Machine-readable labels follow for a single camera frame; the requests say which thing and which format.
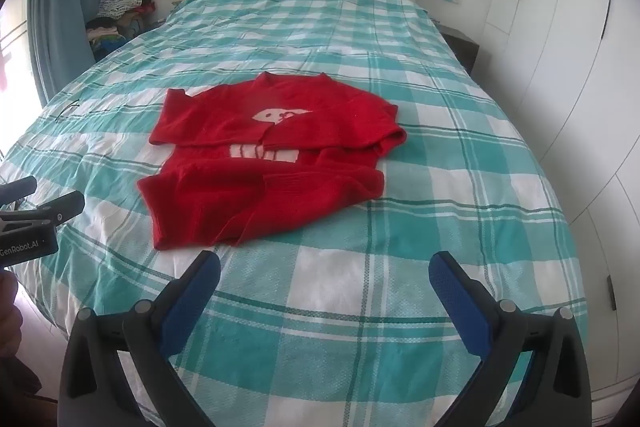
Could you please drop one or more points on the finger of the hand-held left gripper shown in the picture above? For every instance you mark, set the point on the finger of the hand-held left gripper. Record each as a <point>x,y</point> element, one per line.
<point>62,207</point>
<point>15,188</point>

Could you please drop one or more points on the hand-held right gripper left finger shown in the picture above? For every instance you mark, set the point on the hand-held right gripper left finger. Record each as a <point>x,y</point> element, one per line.
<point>190,302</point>

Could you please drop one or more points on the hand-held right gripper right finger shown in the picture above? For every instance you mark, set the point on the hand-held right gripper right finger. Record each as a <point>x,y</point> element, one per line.
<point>457,302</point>

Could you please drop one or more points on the red knit sweater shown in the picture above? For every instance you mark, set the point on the red knit sweater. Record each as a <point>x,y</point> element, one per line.
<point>260,157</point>

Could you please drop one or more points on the pile of clothes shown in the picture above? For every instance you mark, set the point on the pile of clothes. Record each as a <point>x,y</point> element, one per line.
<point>122,14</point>

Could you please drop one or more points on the person's left hand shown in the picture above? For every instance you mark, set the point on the person's left hand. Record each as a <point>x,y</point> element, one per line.
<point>9,312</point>

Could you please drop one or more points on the teal checked bed sheet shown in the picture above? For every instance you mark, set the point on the teal checked bed sheet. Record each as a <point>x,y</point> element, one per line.
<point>350,307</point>

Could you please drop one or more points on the dark nightstand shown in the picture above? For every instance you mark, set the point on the dark nightstand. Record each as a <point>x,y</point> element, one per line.
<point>462,44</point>

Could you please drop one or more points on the white wardrobe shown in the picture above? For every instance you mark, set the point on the white wardrobe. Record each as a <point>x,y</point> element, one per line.
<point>565,57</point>

